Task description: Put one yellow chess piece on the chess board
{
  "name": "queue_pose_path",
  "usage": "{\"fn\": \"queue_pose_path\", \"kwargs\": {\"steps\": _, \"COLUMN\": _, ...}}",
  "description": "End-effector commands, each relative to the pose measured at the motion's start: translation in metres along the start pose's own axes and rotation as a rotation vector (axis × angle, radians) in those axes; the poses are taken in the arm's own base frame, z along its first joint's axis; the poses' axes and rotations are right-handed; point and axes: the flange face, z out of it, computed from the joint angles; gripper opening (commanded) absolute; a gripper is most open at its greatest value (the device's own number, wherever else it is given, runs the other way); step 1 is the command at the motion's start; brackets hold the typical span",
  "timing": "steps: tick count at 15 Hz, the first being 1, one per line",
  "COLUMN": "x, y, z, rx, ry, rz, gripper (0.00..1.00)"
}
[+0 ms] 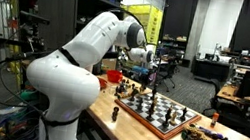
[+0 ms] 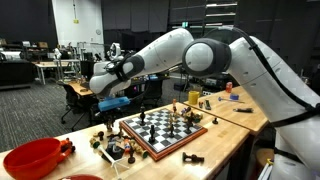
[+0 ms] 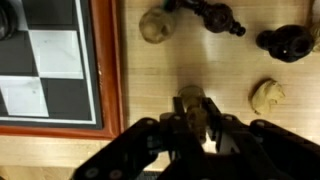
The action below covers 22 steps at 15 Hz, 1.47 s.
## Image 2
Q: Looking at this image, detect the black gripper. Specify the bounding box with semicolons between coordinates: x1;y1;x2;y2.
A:
100;109;119;130

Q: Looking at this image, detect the yellow green based chess piece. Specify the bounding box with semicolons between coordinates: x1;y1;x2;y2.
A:
133;143;149;159
88;137;101;150

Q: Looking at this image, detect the black chess pawn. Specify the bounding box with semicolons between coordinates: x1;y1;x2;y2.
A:
127;148;136;165

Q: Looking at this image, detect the wooden framed chess board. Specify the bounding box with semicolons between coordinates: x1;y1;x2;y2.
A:
118;107;208;162

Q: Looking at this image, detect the dark lying chess piece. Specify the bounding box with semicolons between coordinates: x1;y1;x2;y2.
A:
180;106;193;116

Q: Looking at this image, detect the dark small box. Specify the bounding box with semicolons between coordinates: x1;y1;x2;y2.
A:
105;141;125;160

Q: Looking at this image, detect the orange blue small toy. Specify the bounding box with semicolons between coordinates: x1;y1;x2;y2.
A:
123;139;132;155

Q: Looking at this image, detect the black office chair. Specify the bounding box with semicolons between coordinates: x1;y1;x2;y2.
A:
60;83;89;132

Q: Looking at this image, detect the wooden top desk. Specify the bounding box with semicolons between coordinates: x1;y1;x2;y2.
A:
68;81;96;98

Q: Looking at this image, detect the orange toy figure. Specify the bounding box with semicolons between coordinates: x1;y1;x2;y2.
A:
59;137;76;159

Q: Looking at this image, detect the red plate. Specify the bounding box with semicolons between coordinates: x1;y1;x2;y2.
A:
61;174;103;180

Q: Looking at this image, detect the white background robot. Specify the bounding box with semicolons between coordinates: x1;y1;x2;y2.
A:
108;42;123;62

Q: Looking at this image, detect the yellow cup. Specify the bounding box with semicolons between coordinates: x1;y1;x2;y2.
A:
187;90;200;106

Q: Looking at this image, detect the red plastic bowl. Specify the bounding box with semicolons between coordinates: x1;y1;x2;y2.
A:
2;137;63;180

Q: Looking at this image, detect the black cabinet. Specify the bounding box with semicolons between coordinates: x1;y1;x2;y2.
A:
0;59;34;89

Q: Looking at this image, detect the round wooden stool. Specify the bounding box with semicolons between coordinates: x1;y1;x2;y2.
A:
255;148;278;172

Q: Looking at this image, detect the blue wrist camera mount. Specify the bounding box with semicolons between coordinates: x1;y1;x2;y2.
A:
97;96;131;113

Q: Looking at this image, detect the black handled tool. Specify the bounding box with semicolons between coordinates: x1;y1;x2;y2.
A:
232;107;254;113

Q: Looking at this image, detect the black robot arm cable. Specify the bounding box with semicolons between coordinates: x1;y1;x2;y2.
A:
203;25;320;112

